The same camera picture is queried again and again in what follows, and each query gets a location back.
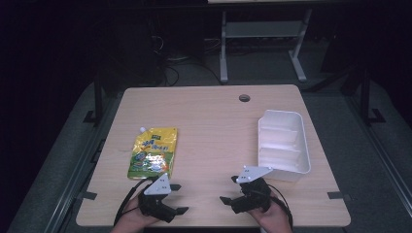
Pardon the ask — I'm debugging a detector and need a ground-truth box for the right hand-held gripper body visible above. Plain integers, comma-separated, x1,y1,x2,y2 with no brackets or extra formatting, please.
230,165,274,215

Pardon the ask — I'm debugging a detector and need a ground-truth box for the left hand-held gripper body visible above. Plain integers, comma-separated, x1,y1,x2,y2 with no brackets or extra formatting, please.
137,172,179,224

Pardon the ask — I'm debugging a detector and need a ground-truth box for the yellow spouted sauce pouch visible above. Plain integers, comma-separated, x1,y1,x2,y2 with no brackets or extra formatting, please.
126,126,179,182

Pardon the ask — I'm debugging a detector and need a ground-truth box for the white divided plastic container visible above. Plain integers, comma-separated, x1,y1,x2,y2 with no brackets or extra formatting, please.
257,109,312,183

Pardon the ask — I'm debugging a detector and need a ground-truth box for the person's right hand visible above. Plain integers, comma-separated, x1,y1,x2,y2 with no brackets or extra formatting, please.
246,189,294,233

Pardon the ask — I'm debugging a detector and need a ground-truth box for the person's left hand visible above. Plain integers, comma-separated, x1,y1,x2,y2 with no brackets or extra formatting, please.
110,193,162,233

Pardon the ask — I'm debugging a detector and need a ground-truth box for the black metal stand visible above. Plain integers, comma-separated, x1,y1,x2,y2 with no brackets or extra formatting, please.
82,79,105,128
359,66,387,128

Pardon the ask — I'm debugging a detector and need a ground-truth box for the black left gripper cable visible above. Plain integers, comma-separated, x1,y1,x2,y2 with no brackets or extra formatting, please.
113,177,155,227

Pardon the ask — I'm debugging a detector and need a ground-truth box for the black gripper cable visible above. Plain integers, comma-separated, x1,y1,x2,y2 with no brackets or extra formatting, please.
113,177,155,227
267,183,294,229

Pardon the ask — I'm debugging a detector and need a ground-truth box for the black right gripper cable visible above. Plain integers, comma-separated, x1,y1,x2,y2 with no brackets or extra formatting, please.
267,183,294,229

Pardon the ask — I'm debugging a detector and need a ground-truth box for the black floor cable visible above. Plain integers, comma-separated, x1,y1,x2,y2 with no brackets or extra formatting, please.
160,55,225,87

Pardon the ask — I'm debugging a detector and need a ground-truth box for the white metal table frame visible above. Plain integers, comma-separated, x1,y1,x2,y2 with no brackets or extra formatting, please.
219,8,314,84

